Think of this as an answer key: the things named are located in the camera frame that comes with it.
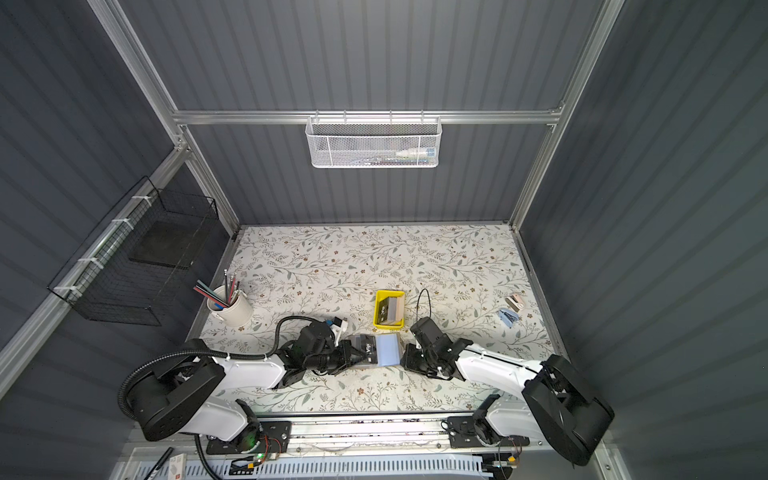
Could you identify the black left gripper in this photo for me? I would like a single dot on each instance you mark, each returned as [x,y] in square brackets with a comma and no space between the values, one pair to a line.
[346,361]

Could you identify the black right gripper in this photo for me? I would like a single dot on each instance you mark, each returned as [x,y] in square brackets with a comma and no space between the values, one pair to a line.
[408,362]

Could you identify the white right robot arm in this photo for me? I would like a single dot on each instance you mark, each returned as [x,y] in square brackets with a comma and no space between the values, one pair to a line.
[548,401]

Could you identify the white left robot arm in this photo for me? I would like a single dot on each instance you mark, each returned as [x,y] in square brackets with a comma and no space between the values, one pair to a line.
[178,392]

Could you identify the yellow plastic tray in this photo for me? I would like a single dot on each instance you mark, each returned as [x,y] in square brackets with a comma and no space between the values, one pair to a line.
[380,309]

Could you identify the blue small clip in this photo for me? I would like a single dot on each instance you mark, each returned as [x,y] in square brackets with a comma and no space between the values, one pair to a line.
[508,317]

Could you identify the white pen cup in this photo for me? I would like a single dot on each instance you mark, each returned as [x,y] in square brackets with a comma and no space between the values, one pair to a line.
[238,314]

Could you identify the pink white small clip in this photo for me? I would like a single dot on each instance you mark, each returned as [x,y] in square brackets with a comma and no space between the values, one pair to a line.
[515,302]

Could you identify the coloured pens in cup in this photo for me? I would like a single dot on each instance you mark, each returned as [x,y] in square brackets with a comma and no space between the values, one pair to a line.
[225,295]

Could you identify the white tube in basket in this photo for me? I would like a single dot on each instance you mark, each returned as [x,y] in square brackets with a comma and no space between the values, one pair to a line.
[419,153]

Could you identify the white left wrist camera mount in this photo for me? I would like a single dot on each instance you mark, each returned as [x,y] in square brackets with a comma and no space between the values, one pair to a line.
[338,328]

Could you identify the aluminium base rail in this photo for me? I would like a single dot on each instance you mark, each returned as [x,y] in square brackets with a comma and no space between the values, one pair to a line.
[367,433]

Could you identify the white slotted cable duct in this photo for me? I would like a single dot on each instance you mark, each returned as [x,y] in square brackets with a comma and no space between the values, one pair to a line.
[353,467]

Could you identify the white wire mesh basket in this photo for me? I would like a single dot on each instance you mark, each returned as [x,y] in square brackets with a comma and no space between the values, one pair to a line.
[367,145]

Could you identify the black wire basket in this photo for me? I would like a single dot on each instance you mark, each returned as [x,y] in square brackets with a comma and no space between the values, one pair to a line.
[131,273]

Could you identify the aluminium frame post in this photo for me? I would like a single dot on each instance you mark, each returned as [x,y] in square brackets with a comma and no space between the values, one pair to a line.
[126,41]

